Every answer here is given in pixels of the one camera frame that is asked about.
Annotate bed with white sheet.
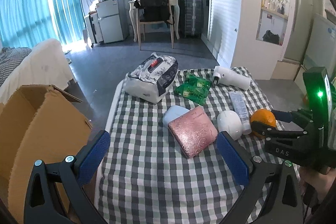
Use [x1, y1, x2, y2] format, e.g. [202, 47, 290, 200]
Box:
[1, 39, 76, 103]

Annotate cardboard box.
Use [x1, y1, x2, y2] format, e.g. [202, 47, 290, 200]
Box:
[1, 85, 92, 223]

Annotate right human hand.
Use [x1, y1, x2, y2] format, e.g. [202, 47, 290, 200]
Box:
[299, 166, 333, 217]

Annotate green snack bag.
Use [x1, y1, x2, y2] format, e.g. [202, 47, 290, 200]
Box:
[174, 74, 212, 106]

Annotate tissue pack white navy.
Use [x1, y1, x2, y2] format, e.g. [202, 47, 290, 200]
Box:
[125, 52, 178, 103]

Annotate light blue soap case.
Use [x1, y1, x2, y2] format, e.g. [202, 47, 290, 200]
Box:
[162, 105, 189, 128]

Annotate blue curtain left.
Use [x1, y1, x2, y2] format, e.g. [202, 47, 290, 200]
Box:
[1, 0, 85, 48]

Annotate white cream tube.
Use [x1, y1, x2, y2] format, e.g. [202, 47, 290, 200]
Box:
[228, 92, 252, 135]

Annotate grey suitcase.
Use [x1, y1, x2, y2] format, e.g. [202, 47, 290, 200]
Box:
[179, 0, 203, 37]

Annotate wooden chair black backpack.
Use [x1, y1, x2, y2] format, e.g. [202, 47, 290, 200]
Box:
[134, 0, 175, 50]

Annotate white round gadget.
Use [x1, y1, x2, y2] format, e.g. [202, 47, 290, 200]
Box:
[217, 110, 243, 140]

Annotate checkered tablecloth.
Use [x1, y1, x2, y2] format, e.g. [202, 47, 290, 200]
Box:
[94, 66, 301, 224]

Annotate striped grey pillow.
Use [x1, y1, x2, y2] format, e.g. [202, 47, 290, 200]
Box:
[0, 47, 32, 85]

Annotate white thermos bottle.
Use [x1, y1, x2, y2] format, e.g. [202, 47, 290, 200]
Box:
[213, 66, 251, 90]

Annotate orange fruit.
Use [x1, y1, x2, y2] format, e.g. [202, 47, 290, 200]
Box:
[250, 109, 276, 139]

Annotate small white fridge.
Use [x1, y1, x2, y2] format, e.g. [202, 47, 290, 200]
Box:
[96, 0, 129, 44]

